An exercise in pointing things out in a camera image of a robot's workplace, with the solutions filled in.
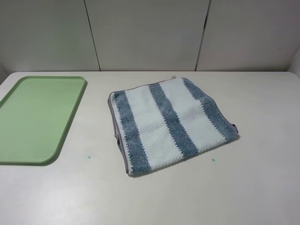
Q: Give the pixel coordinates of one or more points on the blue white striped towel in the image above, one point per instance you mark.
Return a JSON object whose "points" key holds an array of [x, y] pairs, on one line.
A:
{"points": [[160, 124]]}

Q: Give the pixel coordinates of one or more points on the green plastic tray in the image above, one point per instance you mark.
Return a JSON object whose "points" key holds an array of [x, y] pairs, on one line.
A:
{"points": [[35, 117]]}

